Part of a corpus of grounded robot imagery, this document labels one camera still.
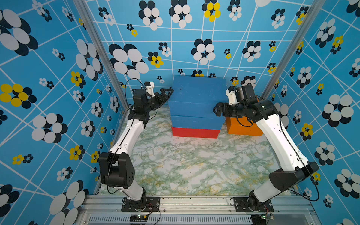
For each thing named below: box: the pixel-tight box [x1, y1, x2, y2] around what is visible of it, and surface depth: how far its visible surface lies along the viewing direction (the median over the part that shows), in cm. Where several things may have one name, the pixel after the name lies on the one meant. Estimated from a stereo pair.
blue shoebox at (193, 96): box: [168, 75, 227, 119], surface depth 81 cm
